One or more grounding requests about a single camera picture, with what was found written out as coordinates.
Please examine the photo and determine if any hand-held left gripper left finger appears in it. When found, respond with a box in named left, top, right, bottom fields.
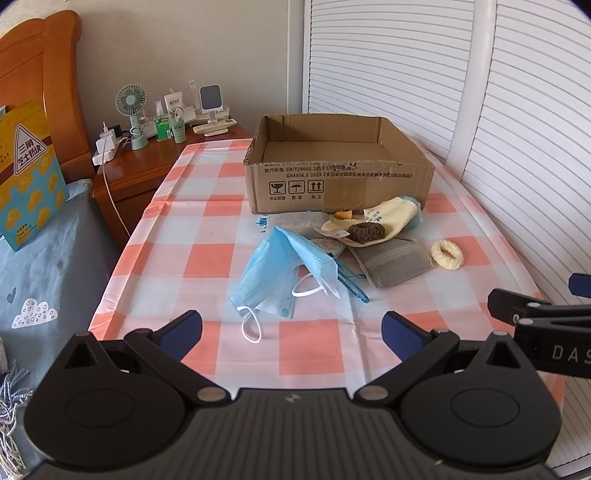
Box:
left=62, top=310, right=232, bottom=407

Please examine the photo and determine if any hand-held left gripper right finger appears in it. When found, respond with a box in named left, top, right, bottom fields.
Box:
left=353, top=311, right=525, bottom=407

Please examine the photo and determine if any blue face mask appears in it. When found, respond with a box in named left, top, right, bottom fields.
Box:
left=260, top=225, right=343, bottom=299
left=229, top=249, right=324, bottom=345

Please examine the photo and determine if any brown hair scrunchie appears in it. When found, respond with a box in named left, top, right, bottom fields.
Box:
left=346, top=222, right=387, bottom=243

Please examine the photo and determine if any pale yellow cloth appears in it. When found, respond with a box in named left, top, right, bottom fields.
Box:
left=321, top=196, right=422, bottom=243

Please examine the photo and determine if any brown cardboard box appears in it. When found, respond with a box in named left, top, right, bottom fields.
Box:
left=244, top=114, right=435, bottom=215

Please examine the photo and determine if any grey cloth pouch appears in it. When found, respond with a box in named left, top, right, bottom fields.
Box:
left=347, top=237, right=433, bottom=289

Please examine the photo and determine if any cream hair scrunchie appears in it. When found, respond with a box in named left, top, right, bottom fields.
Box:
left=431, top=239, right=463, bottom=271

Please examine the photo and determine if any speckled grey pouch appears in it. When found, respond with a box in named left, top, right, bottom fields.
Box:
left=308, top=237, right=348, bottom=269

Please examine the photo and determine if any pink checkered tablecloth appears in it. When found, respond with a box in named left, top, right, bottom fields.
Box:
left=88, top=136, right=567, bottom=403

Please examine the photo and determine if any white louvered door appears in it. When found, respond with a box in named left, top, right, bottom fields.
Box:
left=306, top=0, right=472, bottom=160
left=461, top=0, right=591, bottom=467

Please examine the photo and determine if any blue bedsheet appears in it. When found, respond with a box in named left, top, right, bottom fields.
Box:
left=0, top=177, right=122, bottom=464

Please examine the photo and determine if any speckled grey cloth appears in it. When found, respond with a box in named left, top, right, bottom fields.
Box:
left=276, top=211, right=334, bottom=237

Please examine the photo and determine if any wooden nightstand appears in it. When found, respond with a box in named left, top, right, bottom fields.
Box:
left=91, top=121, right=254, bottom=245

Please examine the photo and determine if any grey fringed blanket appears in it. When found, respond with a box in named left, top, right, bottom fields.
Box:
left=0, top=336, right=34, bottom=480

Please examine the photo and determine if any white power strip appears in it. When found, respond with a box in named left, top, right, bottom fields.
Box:
left=92, top=147, right=124, bottom=166

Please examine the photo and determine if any white charger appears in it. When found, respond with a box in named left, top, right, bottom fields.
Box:
left=97, top=130, right=123, bottom=153

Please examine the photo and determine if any white remote control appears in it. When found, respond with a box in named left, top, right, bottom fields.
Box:
left=192, top=119, right=239, bottom=137

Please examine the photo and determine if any yellow and blue box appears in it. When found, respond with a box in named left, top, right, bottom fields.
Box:
left=0, top=100, right=70, bottom=253

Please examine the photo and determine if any green desk fan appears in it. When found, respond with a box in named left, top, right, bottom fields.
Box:
left=115, top=84, right=149, bottom=151

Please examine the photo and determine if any wooden headboard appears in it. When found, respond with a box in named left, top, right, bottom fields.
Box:
left=0, top=10, right=97, bottom=185

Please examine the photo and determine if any blue cord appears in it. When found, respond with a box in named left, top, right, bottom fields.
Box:
left=329, top=257, right=371, bottom=304

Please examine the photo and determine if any white cable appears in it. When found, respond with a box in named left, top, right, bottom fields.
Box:
left=102, top=162, right=132, bottom=237

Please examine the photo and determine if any white door post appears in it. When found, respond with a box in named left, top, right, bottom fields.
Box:
left=438, top=0, right=498, bottom=168

